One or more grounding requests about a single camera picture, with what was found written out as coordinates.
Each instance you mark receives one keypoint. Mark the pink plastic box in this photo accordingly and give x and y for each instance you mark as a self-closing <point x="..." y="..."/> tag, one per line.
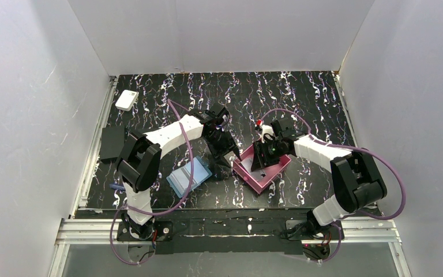
<point x="272" y="172"/>

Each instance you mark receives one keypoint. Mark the aluminium frame rail left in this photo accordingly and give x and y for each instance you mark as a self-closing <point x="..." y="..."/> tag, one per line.
<point x="81" y="197"/>

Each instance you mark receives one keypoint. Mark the black box far left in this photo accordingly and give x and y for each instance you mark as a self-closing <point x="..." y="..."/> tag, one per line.
<point x="112" y="142"/>

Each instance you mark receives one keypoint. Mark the blue red pen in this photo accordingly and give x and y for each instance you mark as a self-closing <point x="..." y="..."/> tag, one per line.
<point x="118" y="187"/>

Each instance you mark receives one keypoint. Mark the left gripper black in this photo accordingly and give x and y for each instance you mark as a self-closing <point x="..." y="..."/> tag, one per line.
<point x="221" y="141"/>

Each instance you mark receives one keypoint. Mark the credit card with stripe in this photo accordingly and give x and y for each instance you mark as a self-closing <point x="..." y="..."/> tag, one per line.
<point x="180" y="179"/>

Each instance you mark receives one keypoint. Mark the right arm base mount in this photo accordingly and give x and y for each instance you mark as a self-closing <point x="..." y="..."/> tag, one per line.
<point x="325" y="241"/>

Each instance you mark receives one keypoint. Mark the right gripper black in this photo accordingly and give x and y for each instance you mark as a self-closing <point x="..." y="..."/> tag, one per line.
<point x="262" y="154"/>

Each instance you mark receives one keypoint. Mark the credit card in pink box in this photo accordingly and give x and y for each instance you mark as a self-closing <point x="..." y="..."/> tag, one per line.
<point x="256" y="174"/>

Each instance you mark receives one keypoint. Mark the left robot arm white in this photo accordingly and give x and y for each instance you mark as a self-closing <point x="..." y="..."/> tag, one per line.
<point x="139" y="160"/>

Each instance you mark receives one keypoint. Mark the aluminium frame rail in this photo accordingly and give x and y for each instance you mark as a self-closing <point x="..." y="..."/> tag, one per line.
<point x="81" y="197"/>
<point x="355" y="230"/>

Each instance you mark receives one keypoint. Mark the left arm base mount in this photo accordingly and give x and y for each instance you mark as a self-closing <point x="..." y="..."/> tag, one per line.
<point x="143" y="239"/>

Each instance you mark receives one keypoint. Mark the white small device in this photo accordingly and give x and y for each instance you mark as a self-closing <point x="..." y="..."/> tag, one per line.
<point x="126" y="100"/>

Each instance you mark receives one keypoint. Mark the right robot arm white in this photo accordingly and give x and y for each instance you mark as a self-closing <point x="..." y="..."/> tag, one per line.
<point x="356" y="180"/>

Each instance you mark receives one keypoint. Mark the blue card holder wallet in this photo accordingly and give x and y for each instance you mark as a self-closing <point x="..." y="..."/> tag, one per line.
<point x="201" y="174"/>

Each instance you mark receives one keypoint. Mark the aluminium frame rail front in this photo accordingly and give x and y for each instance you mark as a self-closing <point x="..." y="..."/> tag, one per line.
<point x="355" y="230"/>

